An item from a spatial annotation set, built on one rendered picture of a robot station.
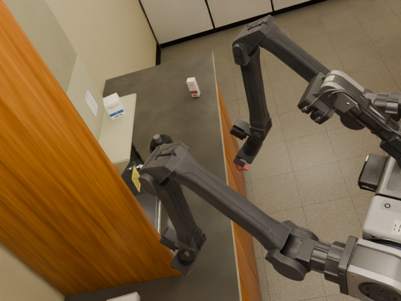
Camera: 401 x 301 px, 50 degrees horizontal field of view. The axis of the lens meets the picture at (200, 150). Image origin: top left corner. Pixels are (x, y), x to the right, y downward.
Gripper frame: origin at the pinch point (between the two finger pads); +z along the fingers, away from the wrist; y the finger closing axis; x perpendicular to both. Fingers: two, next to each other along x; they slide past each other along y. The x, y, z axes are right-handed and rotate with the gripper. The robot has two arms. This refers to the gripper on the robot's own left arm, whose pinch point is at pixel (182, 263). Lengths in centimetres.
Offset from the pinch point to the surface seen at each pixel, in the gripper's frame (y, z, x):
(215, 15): -277, 153, -99
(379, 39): -281, 92, 47
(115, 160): -6.1, -34.0, -32.6
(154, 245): 1.5, -6.5, -11.4
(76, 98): -14, -41, -52
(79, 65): -26, -39, -60
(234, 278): -6.0, 1.7, 18.9
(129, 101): -30, -28, -43
